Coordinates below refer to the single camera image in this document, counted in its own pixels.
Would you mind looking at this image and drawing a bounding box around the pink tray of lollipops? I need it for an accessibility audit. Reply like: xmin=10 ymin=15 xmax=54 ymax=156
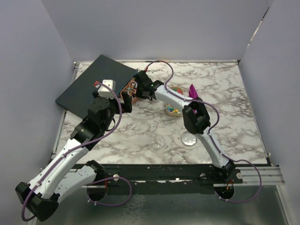
xmin=120 ymin=78 xmax=139 ymax=104

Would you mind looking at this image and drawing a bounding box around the beige tray of star candies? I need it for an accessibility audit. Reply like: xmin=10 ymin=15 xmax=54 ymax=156
xmin=165 ymin=86 xmax=184 ymax=117

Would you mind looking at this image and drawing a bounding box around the purple plastic scoop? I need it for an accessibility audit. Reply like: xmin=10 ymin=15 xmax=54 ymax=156
xmin=189 ymin=84 xmax=198 ymax=114

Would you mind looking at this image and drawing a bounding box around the silver round jar lid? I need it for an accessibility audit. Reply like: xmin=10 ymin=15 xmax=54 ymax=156
xmin=180 ymin=131 xmax=197 ymax=146

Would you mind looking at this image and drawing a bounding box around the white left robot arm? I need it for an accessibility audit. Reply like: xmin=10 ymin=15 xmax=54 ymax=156
xmin=15 ymin=93 xmax=132 ymax=222

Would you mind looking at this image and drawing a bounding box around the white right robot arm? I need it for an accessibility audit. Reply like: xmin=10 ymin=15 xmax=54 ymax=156
xmin=134 ymin=71 xmax=235 ymax=183

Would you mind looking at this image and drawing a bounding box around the clear plastic jar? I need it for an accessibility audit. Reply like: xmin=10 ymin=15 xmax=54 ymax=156
xmin=149 ymin=134 xmax=165 ymax=150

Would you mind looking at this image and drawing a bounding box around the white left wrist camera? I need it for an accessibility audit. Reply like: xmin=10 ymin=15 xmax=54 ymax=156
xmin=96 ymin=80 xmax=116 ymax=98

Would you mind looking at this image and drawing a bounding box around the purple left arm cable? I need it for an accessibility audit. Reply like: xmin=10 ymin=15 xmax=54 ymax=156
xmin=21 ymin=83 xmax=132 ymax=221

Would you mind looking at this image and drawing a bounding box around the dark teal network switch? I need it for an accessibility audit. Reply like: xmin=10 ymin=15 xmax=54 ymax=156
xmin=55 ymin=55 xmax=136 ymax=119

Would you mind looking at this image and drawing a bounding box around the black mounting rail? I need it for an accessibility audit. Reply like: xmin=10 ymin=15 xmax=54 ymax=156
xmin=89 ymin=161 xmax=243 ymax=195

